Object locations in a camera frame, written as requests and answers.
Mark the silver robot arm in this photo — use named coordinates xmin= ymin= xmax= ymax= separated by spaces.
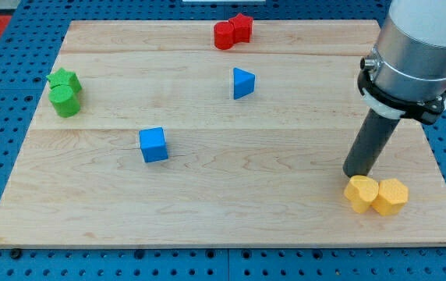
xmin=358 ymin=0 xmax=446 ymax=125

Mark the blue triangle block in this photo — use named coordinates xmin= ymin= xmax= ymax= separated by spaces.
xmin=233 ymin=68 xmax=256 ymax=100

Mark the blue cube block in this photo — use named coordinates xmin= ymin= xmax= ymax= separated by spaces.
xmin=139 ymin=127 xmax=168 ymax=163

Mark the light wooden board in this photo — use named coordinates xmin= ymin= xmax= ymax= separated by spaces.
xmin=0 ymin=20 xmax=446 ymax=249

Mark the red cylinder block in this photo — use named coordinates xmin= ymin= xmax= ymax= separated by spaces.
xmin=214 ymin=22 xmax=234 ymax=50

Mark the red star block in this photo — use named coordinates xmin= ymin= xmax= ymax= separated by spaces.
xmin=228 ymin=13 xmax=253 ymax=44

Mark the yellow heart block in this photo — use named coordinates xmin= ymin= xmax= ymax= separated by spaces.
xmin=343 ymin=175 xmax=379 ymax=213

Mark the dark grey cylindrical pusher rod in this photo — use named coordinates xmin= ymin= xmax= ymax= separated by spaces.
xmin=343 ymin=109 xmax=400 ymax=177

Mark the green cylinder block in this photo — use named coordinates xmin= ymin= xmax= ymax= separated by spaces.
xmin=48 ymin=85 xmax=80 ymax=118

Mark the green star block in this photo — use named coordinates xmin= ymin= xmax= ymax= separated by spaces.
xmin=46 ymin=68 xmax=82 ymax=94

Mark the yellow hexagon block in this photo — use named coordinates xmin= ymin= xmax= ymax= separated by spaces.
xmin=371 ymin=178 xmax=409 ymax=216

